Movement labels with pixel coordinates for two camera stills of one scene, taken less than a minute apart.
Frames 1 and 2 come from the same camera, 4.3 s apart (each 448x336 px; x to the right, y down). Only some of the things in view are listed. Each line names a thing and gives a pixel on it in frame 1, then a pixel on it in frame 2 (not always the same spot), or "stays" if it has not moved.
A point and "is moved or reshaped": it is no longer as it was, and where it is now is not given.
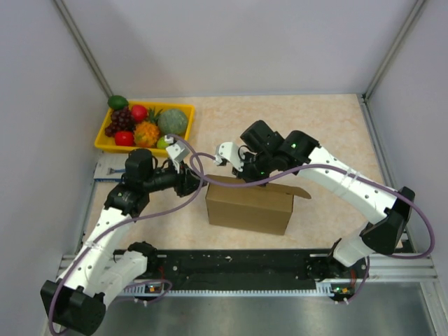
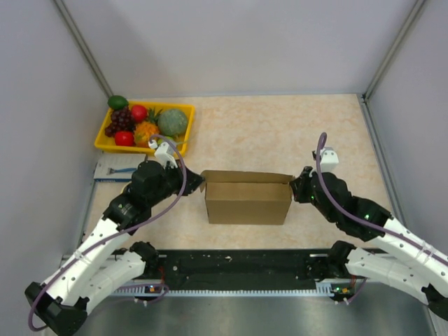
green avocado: [117, 102] stays
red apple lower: [124, 138] stays
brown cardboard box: [266, 208] is moved or reshaped
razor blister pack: [110, 167] stays
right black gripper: [245, 174] -> [297, 185]
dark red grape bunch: [121, 120] stays
